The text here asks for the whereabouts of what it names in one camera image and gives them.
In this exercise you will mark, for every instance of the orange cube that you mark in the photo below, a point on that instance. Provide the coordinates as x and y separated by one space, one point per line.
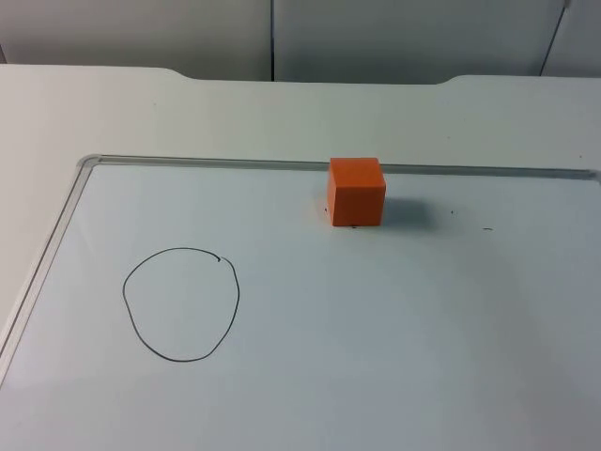
355 197

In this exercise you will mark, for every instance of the grey-framed whiteboard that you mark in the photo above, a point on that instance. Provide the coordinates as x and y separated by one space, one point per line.
357 329

